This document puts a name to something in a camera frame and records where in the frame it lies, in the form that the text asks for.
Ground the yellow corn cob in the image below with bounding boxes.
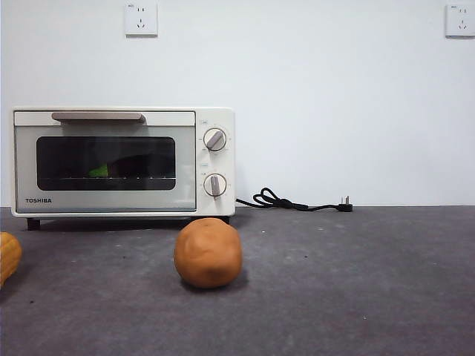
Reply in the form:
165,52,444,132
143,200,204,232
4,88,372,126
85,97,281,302
0,231,22,286

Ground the metal wire oven rack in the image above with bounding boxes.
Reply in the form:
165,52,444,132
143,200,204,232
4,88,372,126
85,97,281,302
44,175,177,182

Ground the cream toaster oven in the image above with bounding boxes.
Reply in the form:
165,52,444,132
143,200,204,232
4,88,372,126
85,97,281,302
10,106,236,231

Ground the round oven knob tilted pointer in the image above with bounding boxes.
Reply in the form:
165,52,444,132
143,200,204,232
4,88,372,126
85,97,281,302
203,128,228,152

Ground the round oven knob upright pointer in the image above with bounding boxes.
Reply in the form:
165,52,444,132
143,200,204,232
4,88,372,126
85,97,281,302
203,173,228,200

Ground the brown potato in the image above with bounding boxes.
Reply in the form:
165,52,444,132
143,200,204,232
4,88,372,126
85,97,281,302
174,217,243,289

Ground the purple eggplant with green stem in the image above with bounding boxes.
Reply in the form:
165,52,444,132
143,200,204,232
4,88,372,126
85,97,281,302
88,151,175,178

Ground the glass oven door with handle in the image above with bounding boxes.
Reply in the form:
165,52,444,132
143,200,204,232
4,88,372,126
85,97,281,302
13,110,197,214

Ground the white wall socket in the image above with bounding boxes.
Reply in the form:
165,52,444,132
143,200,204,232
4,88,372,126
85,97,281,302
124,3,159,38
445,4,475,38

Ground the black power cord with plug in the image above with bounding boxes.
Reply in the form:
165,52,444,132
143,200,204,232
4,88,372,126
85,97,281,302
235,187,354,214

